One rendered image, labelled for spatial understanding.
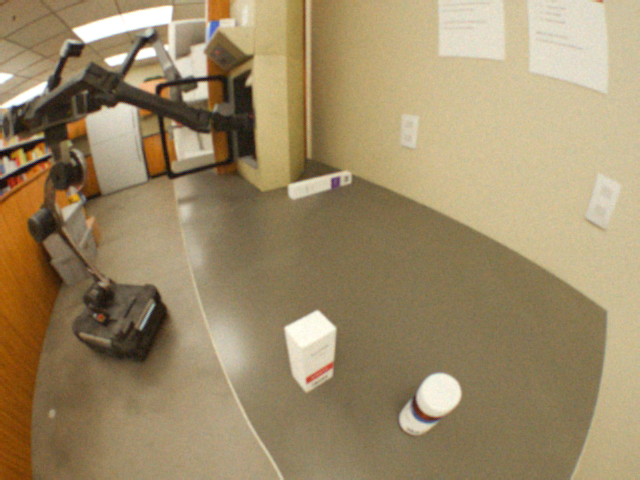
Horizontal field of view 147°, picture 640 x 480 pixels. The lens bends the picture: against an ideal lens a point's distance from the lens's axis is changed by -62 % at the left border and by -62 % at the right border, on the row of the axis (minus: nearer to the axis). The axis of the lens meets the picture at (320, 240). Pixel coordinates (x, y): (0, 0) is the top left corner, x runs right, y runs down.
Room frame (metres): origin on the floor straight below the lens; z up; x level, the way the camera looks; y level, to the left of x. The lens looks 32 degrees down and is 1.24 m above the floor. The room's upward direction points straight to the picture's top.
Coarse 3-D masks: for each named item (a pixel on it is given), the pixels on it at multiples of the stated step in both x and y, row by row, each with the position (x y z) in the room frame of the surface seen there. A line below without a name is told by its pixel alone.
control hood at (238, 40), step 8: (216, 32) 0.77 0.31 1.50; (224, 32) 0.76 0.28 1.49; (232, 32) 0.77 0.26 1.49; (240, 32) 0.79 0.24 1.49; (248, 32) 0.80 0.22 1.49; (216, 40) 0.83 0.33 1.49; (224, 40) 0.79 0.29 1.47; (232, 40) 0.77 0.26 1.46; (240, 40) 0.79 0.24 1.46; (248, 40) 0.80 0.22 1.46; (208, 48) 0.93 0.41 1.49; (224, 48) 0.85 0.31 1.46; (232, 48) 0.82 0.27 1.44; (240, 48) 0.79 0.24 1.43; (248, 48) 0.80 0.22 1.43; (208, 56) 1.02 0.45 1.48; (240, 56) 0.84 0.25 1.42; (248, 56) 0.83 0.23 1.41; (232, 64) 0.95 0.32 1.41
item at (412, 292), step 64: (192, 192) 0.84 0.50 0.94; (256, 192) 0.81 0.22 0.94; (320, 192) 0.80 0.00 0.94; (384, 192) 0.81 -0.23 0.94; (192, 256) 0.42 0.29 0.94; (256, 256) 0.42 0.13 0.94; (320, 256) 0.43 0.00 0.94; (384, 256) 0.42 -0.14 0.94; (448, 256) 0.42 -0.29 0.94; (512, 256) 0.41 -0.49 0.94; (256, 320) 0.25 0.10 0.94; (384, 320) 0.25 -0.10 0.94; (448, 320) 0.24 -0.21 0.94; (512, 320) 0.21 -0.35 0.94; (576, 320) 0.17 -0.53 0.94; (256, 384) 0.14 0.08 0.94; (320, 384) 0.14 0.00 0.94; (384, 384) 0.14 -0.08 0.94; (512, 384) 0.10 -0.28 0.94; (576, 384) 0.05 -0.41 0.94; (320, 448) 0.06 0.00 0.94; (384, 448) 0.05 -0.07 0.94; (448, 448) 0.04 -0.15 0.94; (512, 448) 0.00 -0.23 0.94; (576, 448) -0.05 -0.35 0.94
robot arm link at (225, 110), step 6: (216, 108) 0.82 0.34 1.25; (222, 108) 0.83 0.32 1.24; (228, 108) 0.84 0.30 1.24; (216, 114) 0.82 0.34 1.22; (222, 114) 0.81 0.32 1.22; (228, 114) 0.82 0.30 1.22; (216, 120) 0.85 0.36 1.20; (222, 120) 0.83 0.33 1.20; (228, 120) 0.85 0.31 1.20; (210, 126) 0.85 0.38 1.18; (198, 132) 0.85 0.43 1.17; (204, 132) 0.86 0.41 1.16; (210, 132) 0.86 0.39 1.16
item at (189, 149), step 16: (176, 96) 0.92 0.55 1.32; (192, 96) 0.96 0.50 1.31; (208, 96) 1.00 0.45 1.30; (176, 128) 0.91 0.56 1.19; (176, 144) 0.90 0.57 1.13; (192, 144) 0.95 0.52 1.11; (208, 144) 0.99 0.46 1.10; (224, 144) 1.04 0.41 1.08; (176, 160) 0.90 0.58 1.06; (192, 160) 0.94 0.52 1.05; (208, 160) 0.99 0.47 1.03
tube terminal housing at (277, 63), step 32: (256, 0) 0.81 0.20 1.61; (288, 0) 0.89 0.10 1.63; (256, 32) 0.81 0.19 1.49; (288, 32) 0.89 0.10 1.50; (256, 64) 0.81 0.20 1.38; (288, 64) 0.89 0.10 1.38; (256, 96) 0.81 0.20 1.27; (288, 96) 0.88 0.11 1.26; (256, 128) 0.82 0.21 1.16; (288, 128) 0.88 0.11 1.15; (288, 160) 0.87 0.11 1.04
